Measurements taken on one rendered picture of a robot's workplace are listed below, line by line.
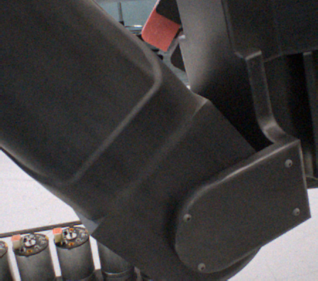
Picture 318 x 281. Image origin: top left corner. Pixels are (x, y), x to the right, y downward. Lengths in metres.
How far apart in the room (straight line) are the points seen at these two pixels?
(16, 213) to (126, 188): 0.38
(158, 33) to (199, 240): 0.19
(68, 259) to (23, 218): 0.17
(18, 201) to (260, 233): 0.39
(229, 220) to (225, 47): 0.06
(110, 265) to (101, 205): 0.20
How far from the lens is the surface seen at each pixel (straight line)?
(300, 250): 0.43
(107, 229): 0.16
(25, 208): 0.54
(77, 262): 0.36
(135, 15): 4.78
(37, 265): 0.36
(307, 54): 0.20
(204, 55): 0.20
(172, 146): 0.16
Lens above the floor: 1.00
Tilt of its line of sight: 22 degrees down
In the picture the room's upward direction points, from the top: 6 degrees counter-clockwise
